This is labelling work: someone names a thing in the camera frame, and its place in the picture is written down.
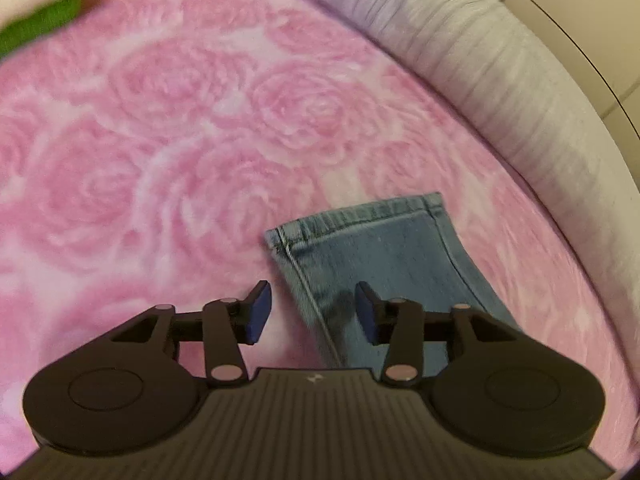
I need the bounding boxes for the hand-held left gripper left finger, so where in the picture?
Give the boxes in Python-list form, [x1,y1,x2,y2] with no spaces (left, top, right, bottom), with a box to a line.
[111,280,273,388]

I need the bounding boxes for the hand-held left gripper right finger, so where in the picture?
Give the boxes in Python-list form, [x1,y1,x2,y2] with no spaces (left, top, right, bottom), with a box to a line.
[354,281,524,388]

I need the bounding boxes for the blue denim jeans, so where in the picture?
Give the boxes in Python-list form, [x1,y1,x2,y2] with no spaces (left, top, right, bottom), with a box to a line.
[264,191,523,368]

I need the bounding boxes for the pink rose print blanket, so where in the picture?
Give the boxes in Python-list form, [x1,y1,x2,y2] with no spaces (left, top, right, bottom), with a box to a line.
[0,0,640,461]

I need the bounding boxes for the grey striped quilt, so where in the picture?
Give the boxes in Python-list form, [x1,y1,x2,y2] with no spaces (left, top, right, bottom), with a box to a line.
[265,0,640,311]

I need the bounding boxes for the green cloth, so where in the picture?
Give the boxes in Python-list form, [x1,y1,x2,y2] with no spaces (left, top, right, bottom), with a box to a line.
[0,0,83,58]

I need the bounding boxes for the white wardrobe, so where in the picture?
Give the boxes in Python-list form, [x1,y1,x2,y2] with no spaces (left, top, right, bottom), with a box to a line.
[465,0,640,141]

